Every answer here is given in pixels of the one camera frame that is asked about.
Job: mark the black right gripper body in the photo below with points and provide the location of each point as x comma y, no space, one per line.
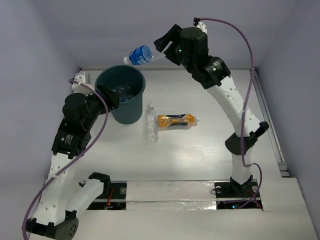
174,53

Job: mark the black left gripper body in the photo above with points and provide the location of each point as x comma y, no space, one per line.
105,96

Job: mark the clear bottle blue-white cap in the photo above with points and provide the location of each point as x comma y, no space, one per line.
123,90

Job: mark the blue cap water bottle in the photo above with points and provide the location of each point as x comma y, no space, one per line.
126,98

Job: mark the blue label water bottle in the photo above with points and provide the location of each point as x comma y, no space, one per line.
142,55

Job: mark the upright-lying clear ribbed bottle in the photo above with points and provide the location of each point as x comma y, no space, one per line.
152,132

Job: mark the orange label drink bottle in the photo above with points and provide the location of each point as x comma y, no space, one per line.
176,120

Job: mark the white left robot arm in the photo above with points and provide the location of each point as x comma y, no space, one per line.
51,214

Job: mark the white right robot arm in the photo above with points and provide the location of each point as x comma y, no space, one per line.
216,78

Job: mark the dark green plastic bin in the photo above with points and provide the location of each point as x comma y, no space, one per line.
130,111

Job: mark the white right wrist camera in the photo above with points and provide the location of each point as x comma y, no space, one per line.
200,25

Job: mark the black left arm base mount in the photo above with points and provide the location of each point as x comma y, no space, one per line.
116,200

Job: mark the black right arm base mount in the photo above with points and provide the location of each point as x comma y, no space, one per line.
230,195

